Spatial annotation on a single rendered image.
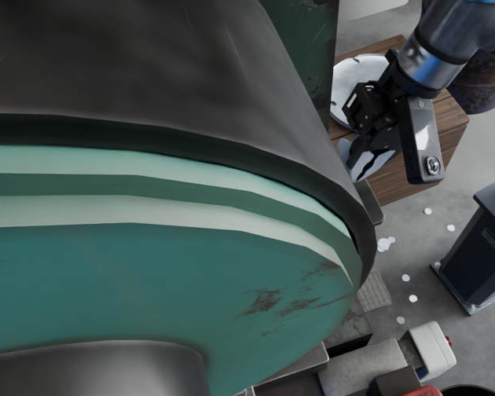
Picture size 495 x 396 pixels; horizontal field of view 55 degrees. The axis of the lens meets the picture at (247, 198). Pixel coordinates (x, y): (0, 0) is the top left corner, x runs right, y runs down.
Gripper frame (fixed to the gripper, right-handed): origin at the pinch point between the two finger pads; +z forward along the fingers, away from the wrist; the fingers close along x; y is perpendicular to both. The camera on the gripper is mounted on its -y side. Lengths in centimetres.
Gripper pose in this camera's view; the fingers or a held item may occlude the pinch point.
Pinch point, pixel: (353, 181)
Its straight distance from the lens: 77.0
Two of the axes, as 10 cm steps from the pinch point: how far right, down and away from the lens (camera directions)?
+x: -8.9, 0.9, -4.4
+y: -3.3, -8.0, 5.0
